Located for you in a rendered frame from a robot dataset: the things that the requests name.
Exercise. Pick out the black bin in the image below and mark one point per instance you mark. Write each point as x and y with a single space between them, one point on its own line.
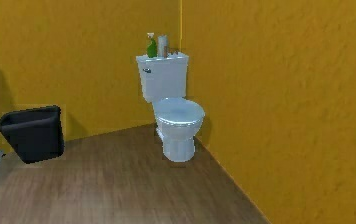
32 133

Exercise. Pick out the white toilet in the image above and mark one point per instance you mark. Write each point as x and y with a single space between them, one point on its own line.
168 83

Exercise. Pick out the small brown object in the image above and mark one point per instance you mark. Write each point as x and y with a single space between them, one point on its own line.
173 52

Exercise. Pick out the grey paper roll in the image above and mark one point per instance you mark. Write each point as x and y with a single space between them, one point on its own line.
162 45

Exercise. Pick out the green spray bottle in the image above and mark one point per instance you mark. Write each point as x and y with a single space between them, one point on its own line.
151 48

